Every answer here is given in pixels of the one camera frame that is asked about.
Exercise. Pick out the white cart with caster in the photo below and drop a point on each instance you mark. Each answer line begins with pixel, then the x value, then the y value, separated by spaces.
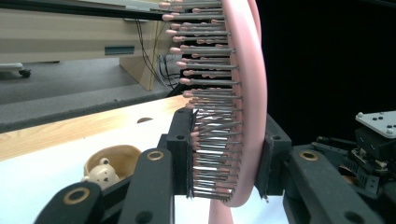
pixel 15 67

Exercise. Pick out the light wooden desk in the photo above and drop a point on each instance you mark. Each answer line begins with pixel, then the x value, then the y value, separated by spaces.
pixel 62 40

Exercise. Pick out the black horizontal frame bar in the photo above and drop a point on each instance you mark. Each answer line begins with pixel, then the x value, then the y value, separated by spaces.
pixel 62 7

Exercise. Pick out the white board cover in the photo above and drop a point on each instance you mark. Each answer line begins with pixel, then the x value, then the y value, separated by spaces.
pixel 46 186

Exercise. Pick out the wooden table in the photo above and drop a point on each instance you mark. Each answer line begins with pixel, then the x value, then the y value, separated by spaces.
pixel 62 133

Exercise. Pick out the pink hairbrush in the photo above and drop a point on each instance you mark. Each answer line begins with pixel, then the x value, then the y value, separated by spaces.
pixel 249 93

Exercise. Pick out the black curtain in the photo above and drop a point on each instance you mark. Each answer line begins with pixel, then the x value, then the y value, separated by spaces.
pixel 327 62

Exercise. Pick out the brown cup with bear figure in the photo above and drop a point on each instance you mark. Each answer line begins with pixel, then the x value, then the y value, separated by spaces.
pixel 115 163

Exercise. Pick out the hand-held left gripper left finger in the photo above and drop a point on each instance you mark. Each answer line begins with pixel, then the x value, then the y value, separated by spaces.
pixel 180 149

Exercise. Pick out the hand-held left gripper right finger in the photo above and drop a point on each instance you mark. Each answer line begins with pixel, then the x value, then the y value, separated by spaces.
pixel 275 155

